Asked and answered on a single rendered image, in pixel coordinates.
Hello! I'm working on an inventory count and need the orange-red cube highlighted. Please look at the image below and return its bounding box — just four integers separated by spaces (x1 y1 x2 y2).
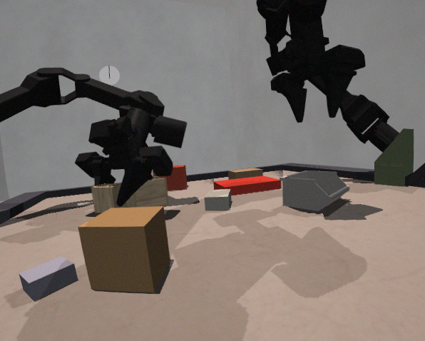
159 165 187 190

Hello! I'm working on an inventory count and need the black metal overhead frame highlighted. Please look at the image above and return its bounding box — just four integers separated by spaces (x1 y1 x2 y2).
410 163 425 178

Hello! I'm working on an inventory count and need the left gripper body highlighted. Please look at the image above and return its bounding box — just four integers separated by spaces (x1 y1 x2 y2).
75 125 173 178

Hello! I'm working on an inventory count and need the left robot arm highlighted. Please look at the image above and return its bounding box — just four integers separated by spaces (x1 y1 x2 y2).
0 68 187 155

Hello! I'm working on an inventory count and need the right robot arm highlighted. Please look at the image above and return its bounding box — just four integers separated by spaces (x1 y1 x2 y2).
256 0 399 152

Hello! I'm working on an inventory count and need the red flat block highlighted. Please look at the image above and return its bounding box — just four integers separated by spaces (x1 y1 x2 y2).
213 176 282 195

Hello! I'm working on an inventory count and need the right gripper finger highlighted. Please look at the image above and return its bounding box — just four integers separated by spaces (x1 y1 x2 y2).
276 87 307 123
318 68 357 118

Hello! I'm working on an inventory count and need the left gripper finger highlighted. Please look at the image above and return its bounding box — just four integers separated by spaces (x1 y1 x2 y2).
116 159 153 206
88 162 116 186

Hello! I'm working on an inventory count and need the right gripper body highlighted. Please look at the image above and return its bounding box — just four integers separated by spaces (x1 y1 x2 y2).
270 29 365 91

